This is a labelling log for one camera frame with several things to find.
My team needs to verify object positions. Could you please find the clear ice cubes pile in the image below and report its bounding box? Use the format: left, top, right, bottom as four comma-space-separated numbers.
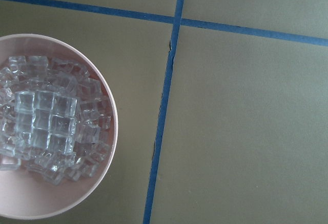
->
1, 55, 113, 185

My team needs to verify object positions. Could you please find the pink bowl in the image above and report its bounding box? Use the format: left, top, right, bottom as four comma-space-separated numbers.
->
1, 34, 118, 220

